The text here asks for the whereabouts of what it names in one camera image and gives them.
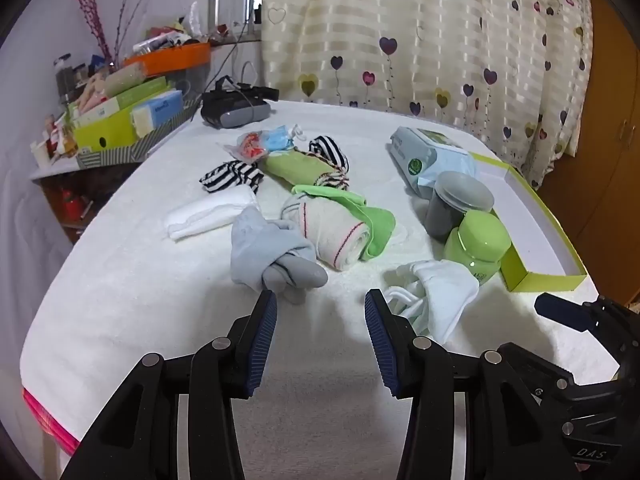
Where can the striped cardboard tray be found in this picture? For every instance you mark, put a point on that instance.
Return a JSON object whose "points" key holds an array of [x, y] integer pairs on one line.
{"points": [[125, 152]]}

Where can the white red stitched towel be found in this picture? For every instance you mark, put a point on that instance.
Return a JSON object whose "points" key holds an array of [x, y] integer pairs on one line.
{"points": [[335, 237]]}

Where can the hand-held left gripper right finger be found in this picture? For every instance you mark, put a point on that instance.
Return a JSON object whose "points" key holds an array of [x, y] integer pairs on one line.
{"points": [[382, 347]]}

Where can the blue tissue pack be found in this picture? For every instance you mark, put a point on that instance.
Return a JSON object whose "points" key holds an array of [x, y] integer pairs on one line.
{"points": [[160, 107]]}

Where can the black white striped sock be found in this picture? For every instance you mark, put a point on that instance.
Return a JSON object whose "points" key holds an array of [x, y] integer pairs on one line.
{"points": [[227, 175], [327, 149]]}

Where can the green white cardboard box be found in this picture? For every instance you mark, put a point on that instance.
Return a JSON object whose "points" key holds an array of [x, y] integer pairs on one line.
{"points": [[545, 282]]}

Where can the bright green cloth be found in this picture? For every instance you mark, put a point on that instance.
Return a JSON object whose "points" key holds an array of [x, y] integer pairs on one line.
{"points": [[377, 225]]}

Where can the pink cloth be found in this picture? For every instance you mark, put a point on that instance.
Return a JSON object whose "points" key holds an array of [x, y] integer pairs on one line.
{"points": [[47, 420]]}

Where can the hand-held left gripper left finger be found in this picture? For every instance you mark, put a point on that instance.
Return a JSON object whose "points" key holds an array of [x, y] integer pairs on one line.
{"points": [[260, 345]]}

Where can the light blue wet wipes pack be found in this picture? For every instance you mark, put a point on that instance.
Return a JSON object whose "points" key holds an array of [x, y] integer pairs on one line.
{"points": [[425, 155]]}

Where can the black grey VR headset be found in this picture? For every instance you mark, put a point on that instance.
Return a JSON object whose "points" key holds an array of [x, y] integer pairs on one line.
{"points": [[235, 110]]}

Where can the grey plastic jar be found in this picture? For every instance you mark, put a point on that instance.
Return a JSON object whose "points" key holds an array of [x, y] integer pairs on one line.
{"points": [[450, 210]]}

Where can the heart print striped curtain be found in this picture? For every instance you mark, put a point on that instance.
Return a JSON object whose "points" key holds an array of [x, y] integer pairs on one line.
{"points": [[400, 35]]}

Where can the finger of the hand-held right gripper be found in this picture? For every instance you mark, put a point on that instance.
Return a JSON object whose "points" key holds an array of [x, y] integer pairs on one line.
{"points": [[545, 370], [560, 312]]}

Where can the red plastic object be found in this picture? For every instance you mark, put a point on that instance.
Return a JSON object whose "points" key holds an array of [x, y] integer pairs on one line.
{"points": [[75, 205]]}

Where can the green towel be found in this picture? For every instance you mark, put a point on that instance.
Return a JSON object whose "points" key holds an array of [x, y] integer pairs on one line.
{"points": [[295, 167]]}

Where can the wooden side table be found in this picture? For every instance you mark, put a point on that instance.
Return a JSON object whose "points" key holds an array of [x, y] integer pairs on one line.
{"points": [[55, 185]]}

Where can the glass jar with dark lid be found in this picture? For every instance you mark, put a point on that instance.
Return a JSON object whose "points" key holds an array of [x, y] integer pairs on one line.
{"points": [[64, 77]]}

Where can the purple dried flower branches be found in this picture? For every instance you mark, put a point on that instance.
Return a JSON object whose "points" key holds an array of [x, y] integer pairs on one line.
{"points": [[92, 15]]}

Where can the green paper file box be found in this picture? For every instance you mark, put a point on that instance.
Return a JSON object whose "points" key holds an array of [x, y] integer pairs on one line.
{"points": [[105, 130]]}

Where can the clutter of small packets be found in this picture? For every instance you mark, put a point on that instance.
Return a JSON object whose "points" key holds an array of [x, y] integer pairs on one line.
{"points": [[170, 35]]}

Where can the brown wooden wardrobe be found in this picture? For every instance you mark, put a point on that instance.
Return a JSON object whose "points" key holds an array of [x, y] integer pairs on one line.
{"points": [[610, 135]]}

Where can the green plastic jar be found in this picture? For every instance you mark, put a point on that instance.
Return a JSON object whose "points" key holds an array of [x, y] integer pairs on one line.
{"points": [[475, 245]]}

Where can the clear red printed plastic packet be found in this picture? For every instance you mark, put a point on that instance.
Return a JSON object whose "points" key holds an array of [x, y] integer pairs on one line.
{"points": [[250, 147]]}

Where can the white light blue cloth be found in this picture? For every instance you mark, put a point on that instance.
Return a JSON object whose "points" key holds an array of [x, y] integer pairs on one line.
{"points": [[445, 295]]}

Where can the beige rolled cloth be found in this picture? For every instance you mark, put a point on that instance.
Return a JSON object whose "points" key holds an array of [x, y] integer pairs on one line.
{"points": [[122, 80]]}

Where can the grey blue socks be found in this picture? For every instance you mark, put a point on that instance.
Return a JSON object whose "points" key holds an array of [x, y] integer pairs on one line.
{"points": [[255, 250]]}

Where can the orange plastic tray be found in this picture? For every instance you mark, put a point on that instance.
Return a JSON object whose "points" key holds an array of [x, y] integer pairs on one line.
{"points": [[170, 60]]}

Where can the blue face mask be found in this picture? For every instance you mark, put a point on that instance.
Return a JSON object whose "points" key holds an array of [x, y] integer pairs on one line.
{"points": [[277, 139]]}

